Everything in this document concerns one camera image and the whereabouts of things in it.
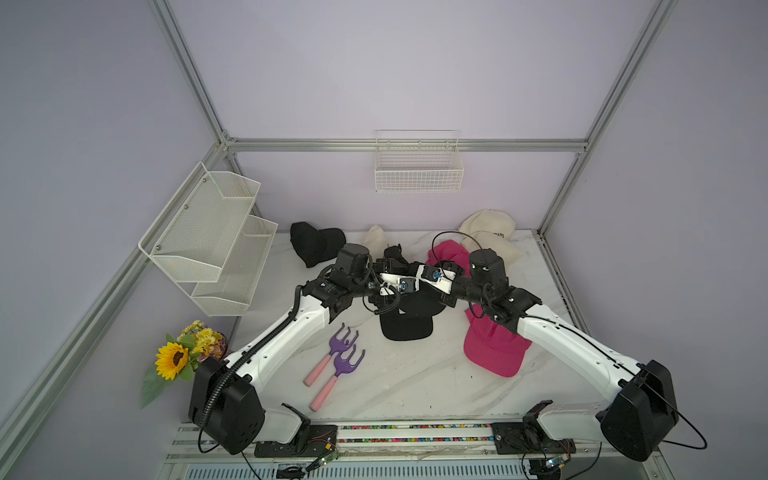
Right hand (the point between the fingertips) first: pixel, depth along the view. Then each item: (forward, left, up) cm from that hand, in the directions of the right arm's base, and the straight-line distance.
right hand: (427, 277), depth 78 cm
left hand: (0, +8, 0) cm, 8 cm away
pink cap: (+29, -13, -23) cm, 40 cm away
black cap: (+29, +39, -19) cm, 52 cm away
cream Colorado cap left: (+27, +16, -15) cm, 35 cm away
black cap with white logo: (0, +3, -22) cm, 23 cm away
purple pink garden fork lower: (-15, +25, -23) cm, 37 cm away
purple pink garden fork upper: (-9, +27, -22) cm, 36 cm away
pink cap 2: (-11, -20, -21) cm, 31 cm away
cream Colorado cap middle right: (+24, -32, -17) cm, 44 cm away
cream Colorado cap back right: (+38, -28, -15) cm, 50 cm away
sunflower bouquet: (-22, +56, +2) cm, 60 cm away
